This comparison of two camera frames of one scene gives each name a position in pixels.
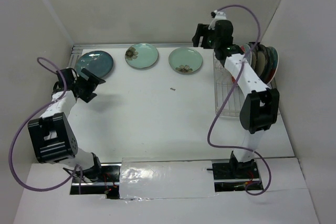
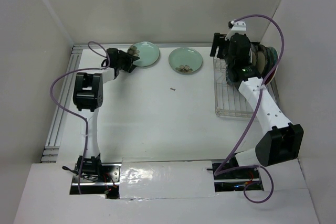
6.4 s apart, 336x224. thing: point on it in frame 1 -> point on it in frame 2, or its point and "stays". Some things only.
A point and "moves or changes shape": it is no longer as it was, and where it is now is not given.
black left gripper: x=93 y=82 -> x=129 y=67
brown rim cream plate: x=253 y=50 moves or changes shape
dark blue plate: x=99 y=63 -> x=229 y=75
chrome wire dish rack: x=223 y=83 stays
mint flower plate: x=185 y=60 stays
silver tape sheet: x=142 y=179 stays
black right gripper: x=200 y=35 -> x=219 y=44
